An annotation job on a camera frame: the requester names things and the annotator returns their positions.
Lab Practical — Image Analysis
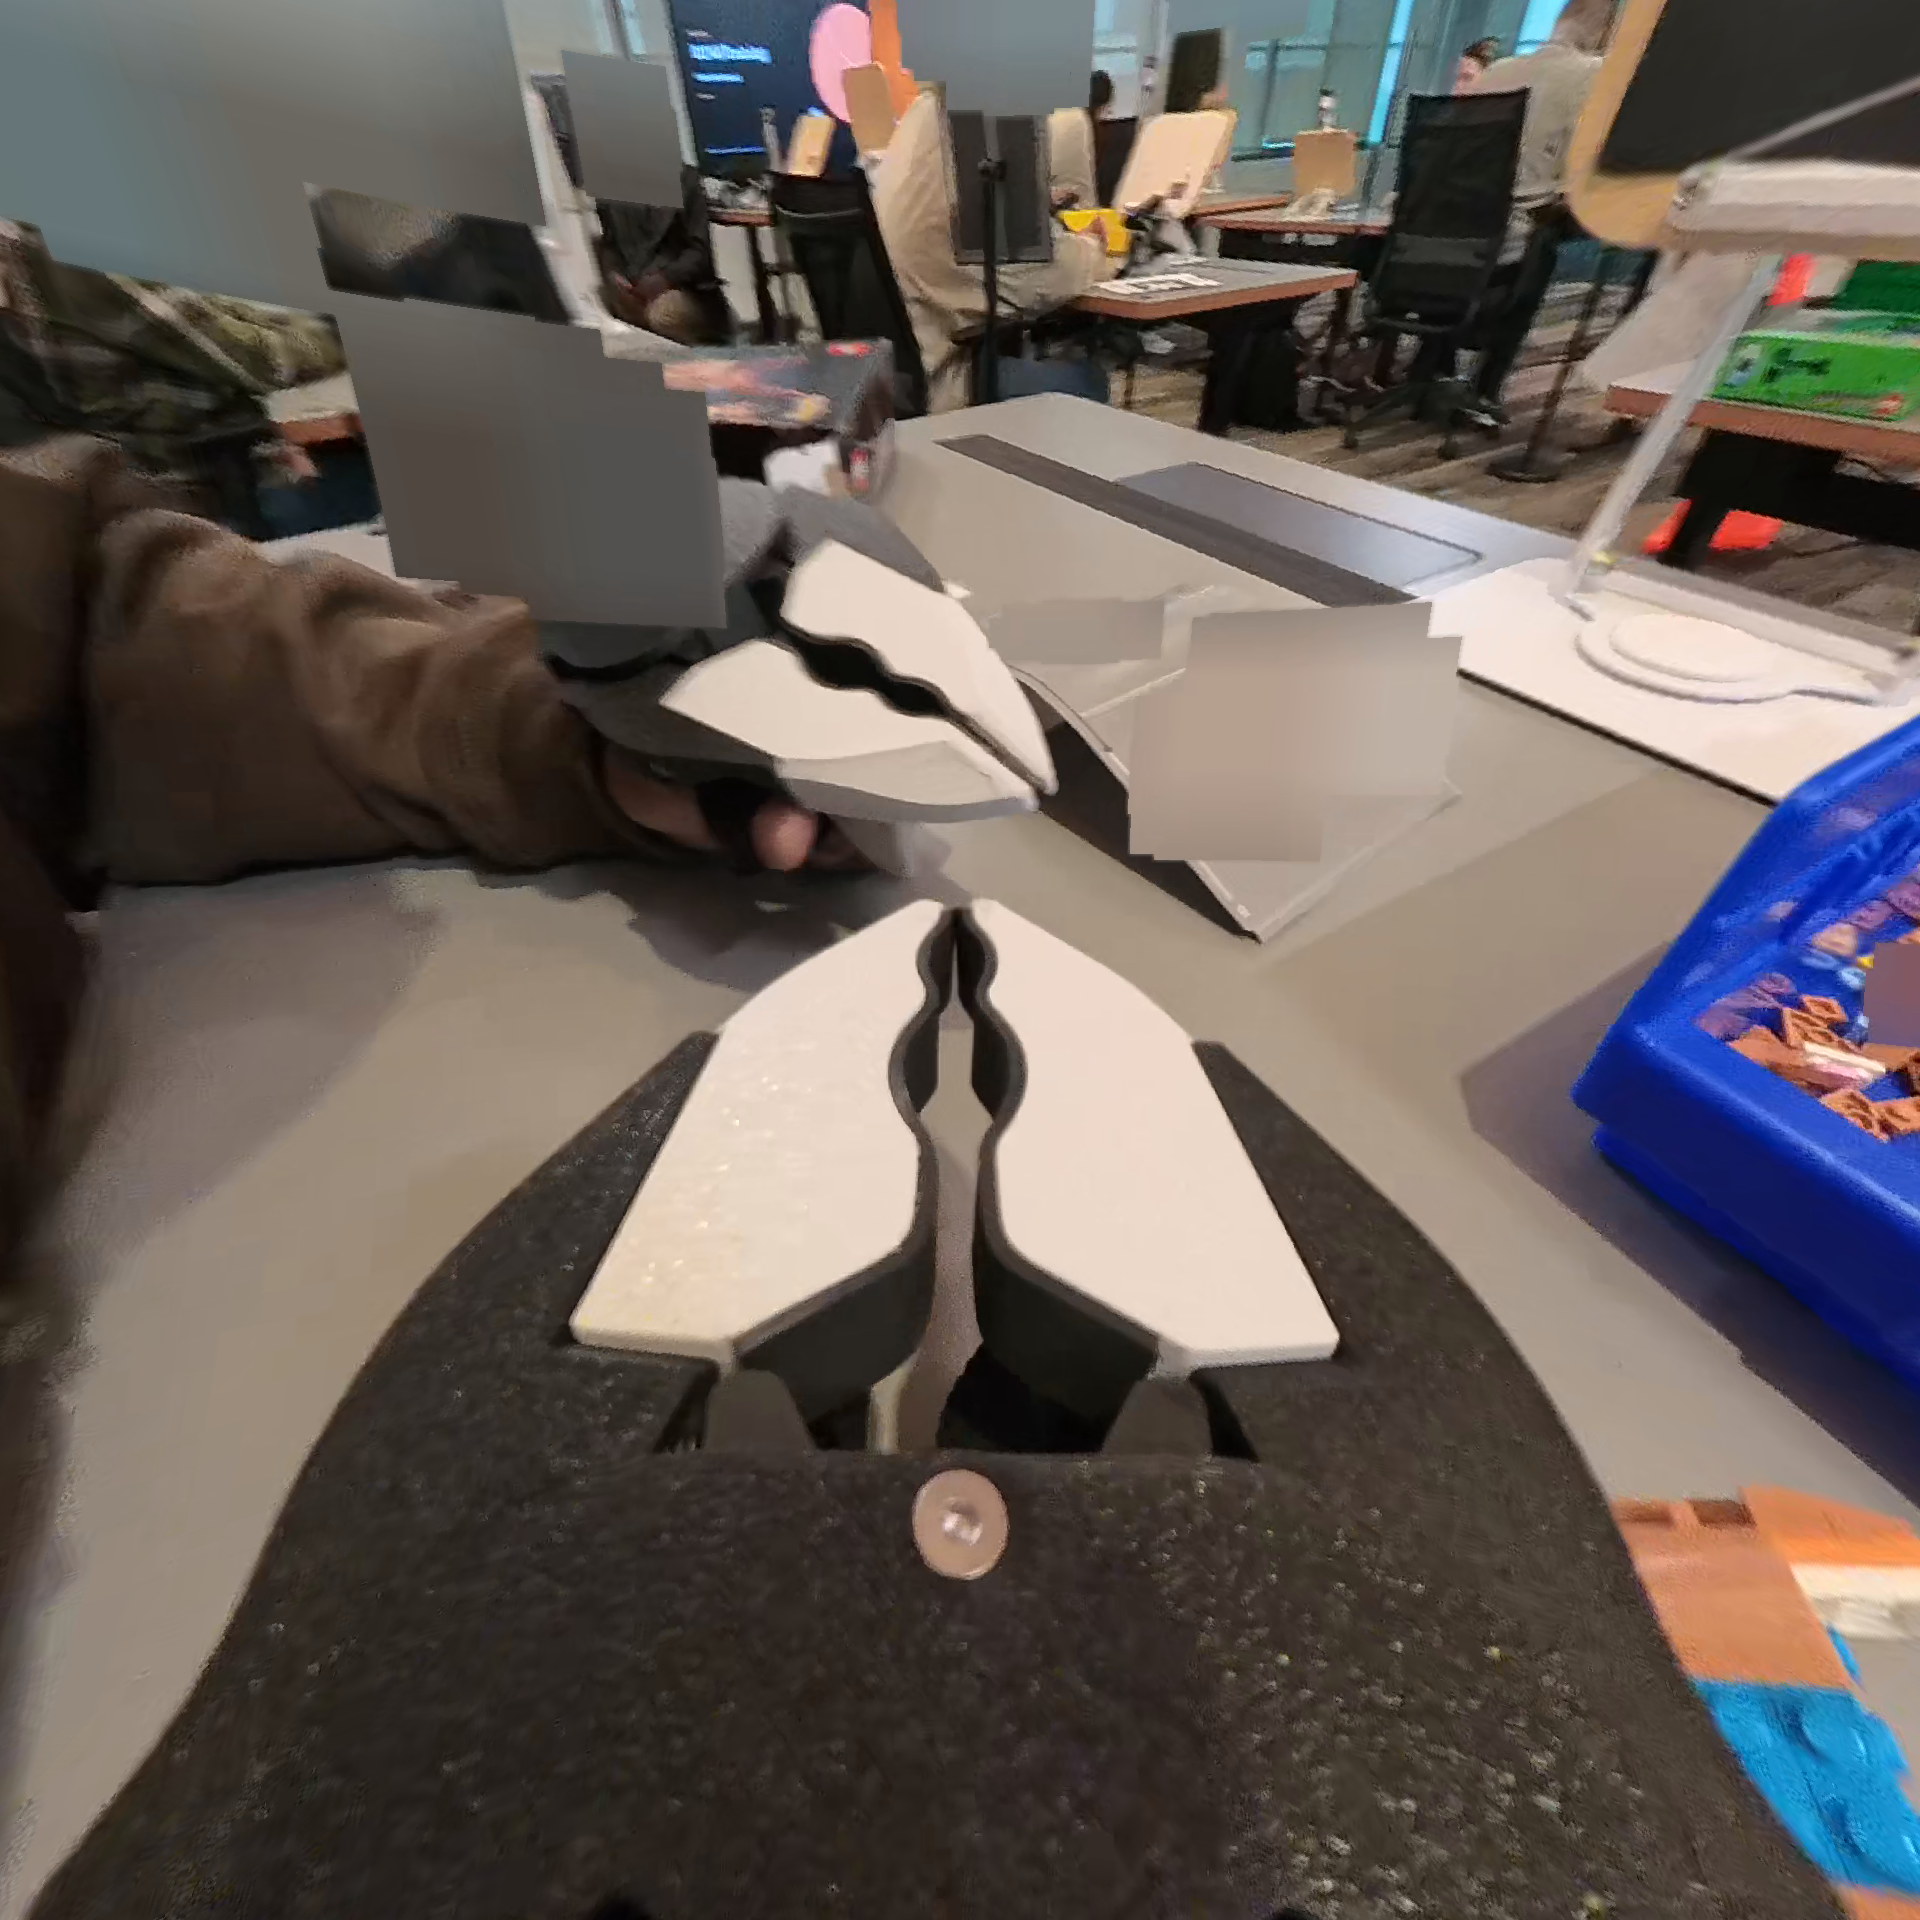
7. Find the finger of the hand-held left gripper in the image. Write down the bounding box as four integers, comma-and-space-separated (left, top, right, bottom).
657, 641, 1043, 827
780, 538, 1064, 797

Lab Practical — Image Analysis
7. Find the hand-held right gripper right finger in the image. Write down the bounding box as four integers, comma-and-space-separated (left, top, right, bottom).
957, 897, 1345, 1377

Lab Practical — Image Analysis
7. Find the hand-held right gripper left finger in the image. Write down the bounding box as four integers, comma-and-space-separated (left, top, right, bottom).
569, 901, 961, 1375

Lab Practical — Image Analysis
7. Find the colourful printed box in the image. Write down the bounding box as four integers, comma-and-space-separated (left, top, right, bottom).
661, 336, 904, 500

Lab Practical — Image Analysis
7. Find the grey instruction booklet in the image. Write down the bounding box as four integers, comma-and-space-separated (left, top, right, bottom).
1018, 600, 1468, 946

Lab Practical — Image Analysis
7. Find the blue plastic bin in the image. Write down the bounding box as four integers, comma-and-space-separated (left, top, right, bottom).
1569, 717, 1920, 1393

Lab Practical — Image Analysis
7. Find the pile of brown toy bricks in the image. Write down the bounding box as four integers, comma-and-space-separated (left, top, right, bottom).
1692, 873, 1920, 1153

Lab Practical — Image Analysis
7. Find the brown toy brick model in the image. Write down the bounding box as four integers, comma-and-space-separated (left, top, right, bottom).
1609, 1481, 1920, 1898

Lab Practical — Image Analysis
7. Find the person's left forearm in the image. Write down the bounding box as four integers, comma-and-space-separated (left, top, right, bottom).
0, 434, 663, 890

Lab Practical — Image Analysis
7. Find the grey desk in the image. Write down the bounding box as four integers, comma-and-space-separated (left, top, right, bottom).
0, 391, 1920, 1893

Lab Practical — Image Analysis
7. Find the wooden office desk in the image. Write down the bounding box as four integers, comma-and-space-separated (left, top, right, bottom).
1069, 257, 1363, 432

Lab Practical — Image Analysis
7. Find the person's left hand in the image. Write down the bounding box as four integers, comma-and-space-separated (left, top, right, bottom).
603, 748, 911, 882

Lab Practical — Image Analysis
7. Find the black tablet on pole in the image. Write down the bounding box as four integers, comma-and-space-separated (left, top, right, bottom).
945, 105, 1057, 408

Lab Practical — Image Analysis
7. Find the dark monitor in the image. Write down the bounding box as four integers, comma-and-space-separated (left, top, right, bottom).
667, 0, 876, 170

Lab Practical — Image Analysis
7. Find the black office chair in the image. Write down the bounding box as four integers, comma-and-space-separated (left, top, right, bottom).
1341, 84, 1536, 455

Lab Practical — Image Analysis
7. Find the green box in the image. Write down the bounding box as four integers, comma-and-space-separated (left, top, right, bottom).
1707, 259, 1920, 425

